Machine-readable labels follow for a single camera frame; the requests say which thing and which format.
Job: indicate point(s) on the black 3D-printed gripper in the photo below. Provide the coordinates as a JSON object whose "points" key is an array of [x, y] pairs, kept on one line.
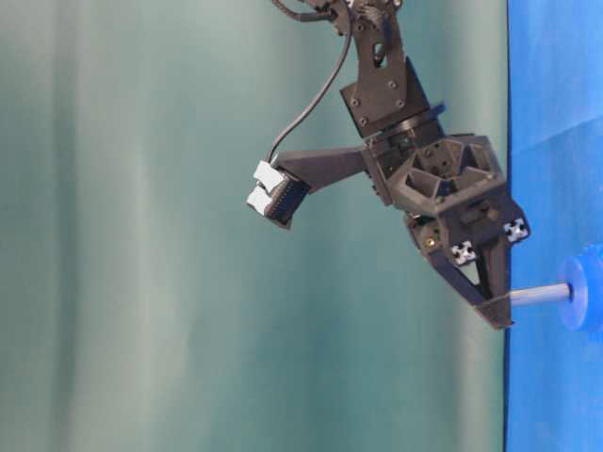
{"points": [[461, 213]]}

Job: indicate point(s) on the grey metal shaft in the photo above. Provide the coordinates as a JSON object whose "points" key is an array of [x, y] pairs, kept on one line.
{"points": [[553, 293]]}

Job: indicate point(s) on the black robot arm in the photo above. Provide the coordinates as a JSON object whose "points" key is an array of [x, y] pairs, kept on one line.
{"points": [[387, 98]]}

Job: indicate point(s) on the blue table mat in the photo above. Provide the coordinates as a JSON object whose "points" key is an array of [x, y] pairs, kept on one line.
{"points": [[554, 374]]}

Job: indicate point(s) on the green backdrop curtain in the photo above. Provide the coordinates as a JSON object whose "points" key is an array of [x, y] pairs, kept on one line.
{"points": [[146, 307]]}

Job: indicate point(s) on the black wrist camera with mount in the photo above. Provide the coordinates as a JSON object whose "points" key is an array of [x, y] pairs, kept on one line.
{"points": [[282, 185]]}

